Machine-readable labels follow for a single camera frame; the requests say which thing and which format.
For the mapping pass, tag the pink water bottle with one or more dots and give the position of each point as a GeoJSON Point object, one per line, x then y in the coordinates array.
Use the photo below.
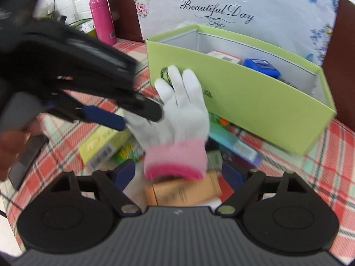
{"type": "Point", "coordinates": [102, 19]}

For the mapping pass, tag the person's left hand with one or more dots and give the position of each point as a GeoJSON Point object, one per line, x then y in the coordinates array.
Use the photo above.
{"type": "Point", "coordinates": [8, 149]}

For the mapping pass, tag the light green cardboard box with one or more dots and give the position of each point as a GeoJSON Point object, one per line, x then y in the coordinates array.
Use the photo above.
{"type": "Point", "coordinates": [249, 102]}

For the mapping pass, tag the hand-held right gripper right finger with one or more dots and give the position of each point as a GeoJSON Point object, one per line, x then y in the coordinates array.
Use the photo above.
{"type": "Point", "coordinates": [233, 176]}

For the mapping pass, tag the teal carton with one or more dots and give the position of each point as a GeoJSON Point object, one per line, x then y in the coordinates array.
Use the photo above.
{"type": "Point", "coordinates": [230, 141]}

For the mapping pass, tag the floral plastic bedding bag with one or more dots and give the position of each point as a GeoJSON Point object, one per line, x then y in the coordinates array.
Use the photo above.
{"type": "Point", "coordinates": [249, 5]}

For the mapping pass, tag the yellow-green carton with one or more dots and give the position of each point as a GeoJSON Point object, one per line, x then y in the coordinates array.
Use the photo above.
{"type": "Point", "coordinates": [102, 144]}

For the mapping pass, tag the white glove with pink cuff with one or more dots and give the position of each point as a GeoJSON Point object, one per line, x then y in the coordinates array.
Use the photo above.
{"type": "Point", "coordinates": [180, 116]}

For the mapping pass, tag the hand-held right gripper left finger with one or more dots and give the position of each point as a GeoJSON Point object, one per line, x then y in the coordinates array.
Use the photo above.
{"type": "Point", "coordinates": [122, 173]}

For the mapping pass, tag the white and red small box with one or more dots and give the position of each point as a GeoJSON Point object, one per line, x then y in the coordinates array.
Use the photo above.
{"type": "Point", "coordinates": [224, 56]}

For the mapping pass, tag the blue plastic item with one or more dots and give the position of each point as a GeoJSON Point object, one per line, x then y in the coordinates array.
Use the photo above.
{"type": "Point", "coordinates": [262, 67]}

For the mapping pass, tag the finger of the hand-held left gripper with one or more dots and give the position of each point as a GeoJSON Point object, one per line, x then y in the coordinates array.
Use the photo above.
{"type": "Point", "coordinates": [105, 119]}
{"type": "Point", "coordinates": [149, 110]}

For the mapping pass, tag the green packet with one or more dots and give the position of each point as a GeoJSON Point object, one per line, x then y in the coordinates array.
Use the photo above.
{"type": "Point", "coordinates": [129, 152]}

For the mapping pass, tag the plaid tablecloth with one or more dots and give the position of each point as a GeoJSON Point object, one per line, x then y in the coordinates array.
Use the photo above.
{"type": "Point", "coordinates": [319, 171]}

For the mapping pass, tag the grey-green small item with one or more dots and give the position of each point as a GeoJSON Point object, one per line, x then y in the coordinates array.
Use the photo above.
{"type": "Point", "coordinates": [215, 159]}

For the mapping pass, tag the orange and green small item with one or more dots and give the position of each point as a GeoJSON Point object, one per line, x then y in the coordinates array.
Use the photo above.
{"type": "Point", "coordinates": [222, 121]}

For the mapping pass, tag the green plastic item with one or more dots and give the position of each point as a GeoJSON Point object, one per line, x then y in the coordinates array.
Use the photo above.
{"type": "Point", "coordinates": [80, 23]}

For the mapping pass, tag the tan orange carton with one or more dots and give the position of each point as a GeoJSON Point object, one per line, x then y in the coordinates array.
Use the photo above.
{"type": "Point", "coordinates": [183, 191]}

